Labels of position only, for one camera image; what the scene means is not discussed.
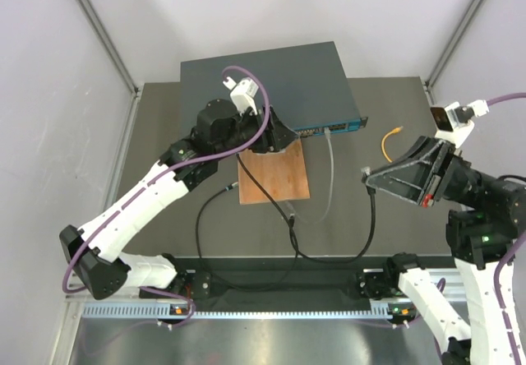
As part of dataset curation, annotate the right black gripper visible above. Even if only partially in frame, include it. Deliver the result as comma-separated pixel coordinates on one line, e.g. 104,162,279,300
362,134,496,209

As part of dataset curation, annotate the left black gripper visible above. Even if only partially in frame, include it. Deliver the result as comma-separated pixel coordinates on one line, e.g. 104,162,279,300
214,104,298,160

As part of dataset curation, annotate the grey ethernet cable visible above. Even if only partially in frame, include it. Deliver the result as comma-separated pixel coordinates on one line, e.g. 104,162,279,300
283,127,336,224

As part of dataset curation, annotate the yellow ethernet cable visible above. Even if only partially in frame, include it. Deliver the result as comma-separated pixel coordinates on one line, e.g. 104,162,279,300
381,125,404,163

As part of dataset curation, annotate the short black ethernet cable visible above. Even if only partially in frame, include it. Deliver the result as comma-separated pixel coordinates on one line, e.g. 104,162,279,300
287,167,377,264

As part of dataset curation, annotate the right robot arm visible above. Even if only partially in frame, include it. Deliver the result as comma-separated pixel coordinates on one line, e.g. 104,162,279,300
362,136,525,364

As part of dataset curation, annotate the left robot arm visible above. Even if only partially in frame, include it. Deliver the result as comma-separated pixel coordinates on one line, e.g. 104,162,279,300
59,99,299,300

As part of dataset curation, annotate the wooden board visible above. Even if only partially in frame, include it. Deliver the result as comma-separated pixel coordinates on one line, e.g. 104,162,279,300
240,140,311,201

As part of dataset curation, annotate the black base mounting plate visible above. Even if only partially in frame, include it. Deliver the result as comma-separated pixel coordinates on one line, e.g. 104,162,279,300
139,256,436,300

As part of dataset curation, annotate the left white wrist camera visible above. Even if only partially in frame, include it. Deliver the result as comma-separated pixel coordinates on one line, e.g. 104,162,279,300
223,76,259,114

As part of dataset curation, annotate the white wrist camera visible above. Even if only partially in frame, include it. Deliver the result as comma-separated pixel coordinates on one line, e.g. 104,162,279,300
430,99,489,149
223,76,259,114

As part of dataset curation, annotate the dark grey network switch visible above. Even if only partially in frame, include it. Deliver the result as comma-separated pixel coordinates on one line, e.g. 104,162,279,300
178,42,368,138

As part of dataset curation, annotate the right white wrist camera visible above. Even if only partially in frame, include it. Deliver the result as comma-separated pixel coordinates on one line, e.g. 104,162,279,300
430,99,489,149

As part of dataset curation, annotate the long black teal-plug cable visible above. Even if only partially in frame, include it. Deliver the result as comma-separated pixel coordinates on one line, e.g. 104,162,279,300
195,153,303,292

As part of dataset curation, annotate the grey slotted cable duct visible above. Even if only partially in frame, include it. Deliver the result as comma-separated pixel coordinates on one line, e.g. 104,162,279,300
81,302,417,321

